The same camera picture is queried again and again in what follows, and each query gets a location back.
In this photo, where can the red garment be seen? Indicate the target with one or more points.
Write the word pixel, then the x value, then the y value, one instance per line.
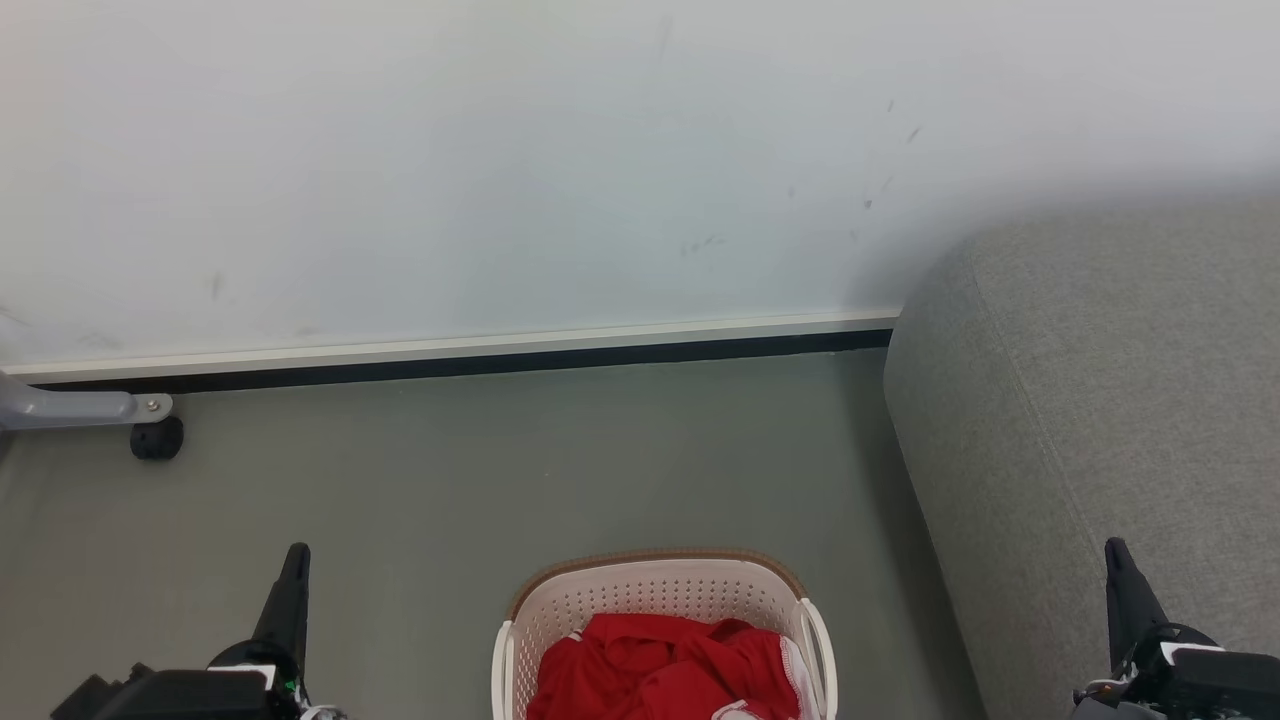
pixel 665 670

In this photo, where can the grey fabric sofa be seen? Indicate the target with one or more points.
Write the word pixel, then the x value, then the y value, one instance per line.
pixel 1100 430

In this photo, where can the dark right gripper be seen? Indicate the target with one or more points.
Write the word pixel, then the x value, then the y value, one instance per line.
pixel 1200 685

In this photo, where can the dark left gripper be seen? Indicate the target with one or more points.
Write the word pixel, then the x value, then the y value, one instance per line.
pixel 180 697

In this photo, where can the black caster wheel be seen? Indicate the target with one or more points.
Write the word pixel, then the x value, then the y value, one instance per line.
pixel 157 439

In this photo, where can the white perforated laundry basket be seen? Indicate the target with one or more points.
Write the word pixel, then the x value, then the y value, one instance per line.
pixel 650 590

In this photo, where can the white and black baseboard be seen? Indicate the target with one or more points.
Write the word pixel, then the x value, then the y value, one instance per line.
pixel 450 358

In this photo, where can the grey metal frame leg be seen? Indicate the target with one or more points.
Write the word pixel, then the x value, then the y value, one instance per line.
pixel 70 408

